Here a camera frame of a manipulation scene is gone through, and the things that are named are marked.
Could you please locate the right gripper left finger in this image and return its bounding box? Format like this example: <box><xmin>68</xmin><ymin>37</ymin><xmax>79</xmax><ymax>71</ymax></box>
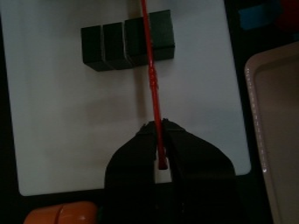
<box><xmin>102</xmin><ymin>120</ymin><xmax>160</xmax><ymax>224</ymax></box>

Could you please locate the red plastic knife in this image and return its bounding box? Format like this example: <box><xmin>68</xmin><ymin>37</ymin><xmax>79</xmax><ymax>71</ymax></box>
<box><xmin>139</xmin><ymin>0</ymin><xmax>170</xmax><ymax>171</ymax></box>

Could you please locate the pink plastic tray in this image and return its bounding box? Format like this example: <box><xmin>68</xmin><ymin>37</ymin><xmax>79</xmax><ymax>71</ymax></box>
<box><xmin>243</xmin><ymin>41</ymin><xmax>299</xmax><ymax>224</ymax></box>

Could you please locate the white cutting board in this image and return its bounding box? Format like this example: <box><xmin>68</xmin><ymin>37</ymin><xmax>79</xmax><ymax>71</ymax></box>
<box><xmin>0</xmin><ymin>0</ymin><xmax>254</xmax><ymax>197</ymax></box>

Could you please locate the orange toy carrot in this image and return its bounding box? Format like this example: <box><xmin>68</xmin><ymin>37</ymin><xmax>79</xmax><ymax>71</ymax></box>
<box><xmin>23</xmin><ymin>200</ymin><xmax>99</xmax><ymax>224</ymax></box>

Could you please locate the blue tape patch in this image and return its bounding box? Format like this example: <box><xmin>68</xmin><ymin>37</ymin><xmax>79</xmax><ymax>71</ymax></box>
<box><xmin>238</xmin><ymin>2</ymin><xmax>283</xmax><ymax>31</ymax></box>

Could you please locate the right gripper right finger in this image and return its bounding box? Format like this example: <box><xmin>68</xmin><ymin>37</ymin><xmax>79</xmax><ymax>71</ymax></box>
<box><xmin>162</xmin><ymin>117</ymin><xmax>251</xmax><ymax>224</ymax></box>

